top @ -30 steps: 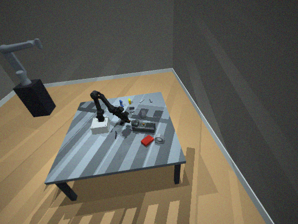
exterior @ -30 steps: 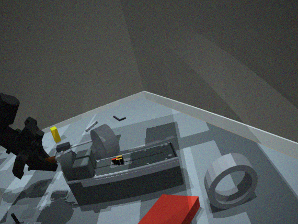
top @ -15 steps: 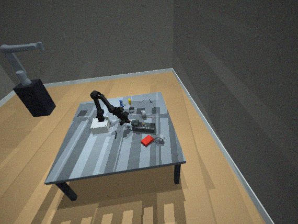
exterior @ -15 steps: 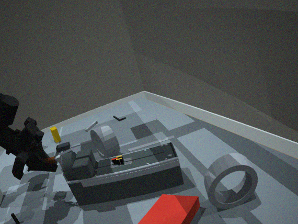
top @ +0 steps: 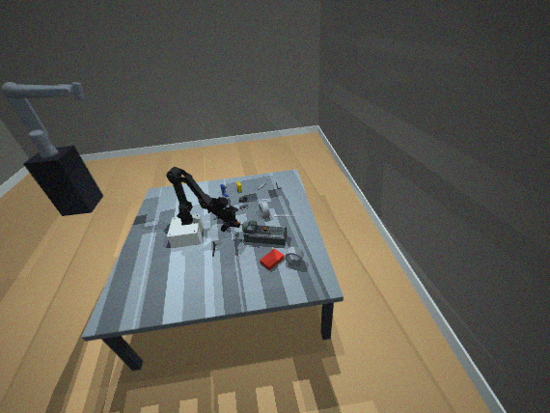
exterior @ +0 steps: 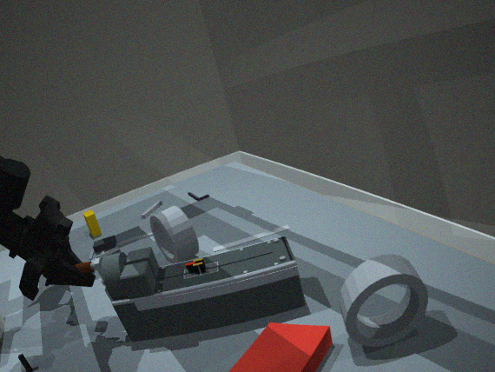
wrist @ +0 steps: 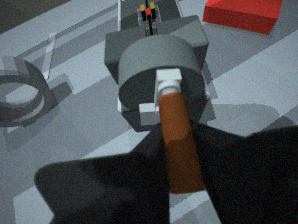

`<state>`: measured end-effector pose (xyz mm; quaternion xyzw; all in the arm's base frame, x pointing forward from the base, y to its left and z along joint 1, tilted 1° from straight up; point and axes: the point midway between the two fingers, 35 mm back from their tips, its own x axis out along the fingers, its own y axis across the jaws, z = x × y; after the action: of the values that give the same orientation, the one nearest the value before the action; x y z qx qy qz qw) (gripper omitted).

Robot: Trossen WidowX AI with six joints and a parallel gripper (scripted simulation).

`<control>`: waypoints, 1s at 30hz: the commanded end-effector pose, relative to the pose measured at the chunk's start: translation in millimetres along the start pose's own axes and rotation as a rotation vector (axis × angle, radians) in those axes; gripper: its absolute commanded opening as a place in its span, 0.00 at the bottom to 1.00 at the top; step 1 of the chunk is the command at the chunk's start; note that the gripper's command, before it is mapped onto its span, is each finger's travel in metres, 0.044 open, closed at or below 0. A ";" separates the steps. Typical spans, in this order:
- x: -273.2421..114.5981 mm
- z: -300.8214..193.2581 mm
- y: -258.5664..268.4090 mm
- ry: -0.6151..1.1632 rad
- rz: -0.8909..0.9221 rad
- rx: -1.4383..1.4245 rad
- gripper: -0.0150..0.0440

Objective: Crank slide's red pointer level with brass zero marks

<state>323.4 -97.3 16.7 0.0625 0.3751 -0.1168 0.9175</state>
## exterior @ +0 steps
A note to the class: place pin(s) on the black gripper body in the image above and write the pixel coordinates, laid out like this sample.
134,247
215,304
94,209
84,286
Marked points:
37,263

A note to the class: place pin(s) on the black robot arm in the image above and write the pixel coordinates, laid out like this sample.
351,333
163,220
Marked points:
14,177

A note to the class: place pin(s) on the yellow rectangular block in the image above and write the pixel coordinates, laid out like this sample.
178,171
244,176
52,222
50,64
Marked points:
92,223

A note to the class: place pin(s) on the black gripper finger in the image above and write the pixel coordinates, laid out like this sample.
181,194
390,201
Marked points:
71,258
62,273

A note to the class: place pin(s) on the grey cylinder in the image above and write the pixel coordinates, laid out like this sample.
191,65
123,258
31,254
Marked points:
371,276
174,234

